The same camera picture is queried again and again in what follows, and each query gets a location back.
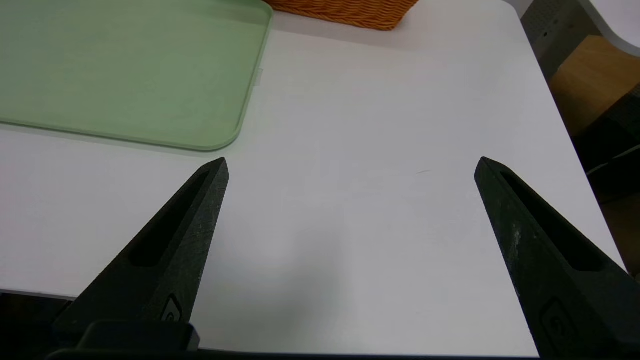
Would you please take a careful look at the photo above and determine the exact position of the orange wicker basket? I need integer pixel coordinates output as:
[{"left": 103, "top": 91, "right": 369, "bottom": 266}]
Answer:
[{"left": 263, "top": 0, "right": 421, "bottom": 32}]

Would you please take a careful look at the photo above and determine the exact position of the light green plastic tray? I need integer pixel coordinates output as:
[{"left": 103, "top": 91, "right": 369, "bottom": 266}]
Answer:
[{"left": 0, "top": 0, "right": 274, "bottom": 152}]

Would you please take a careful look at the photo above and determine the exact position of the white side table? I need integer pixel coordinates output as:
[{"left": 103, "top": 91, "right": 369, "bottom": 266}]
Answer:
[{"left": 580, "top": 0, "right": 640, "bottom": 58}]

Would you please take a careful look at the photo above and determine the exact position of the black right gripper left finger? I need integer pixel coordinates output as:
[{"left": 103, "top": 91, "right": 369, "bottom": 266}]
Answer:
[{"left": 54, "top": 156, "right": 231, "bottom": 351}]

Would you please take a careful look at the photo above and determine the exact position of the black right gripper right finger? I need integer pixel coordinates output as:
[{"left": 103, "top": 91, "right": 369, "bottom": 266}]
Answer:
[{"left": 474, "top": 156, "right": 640, "bottom": 358}]

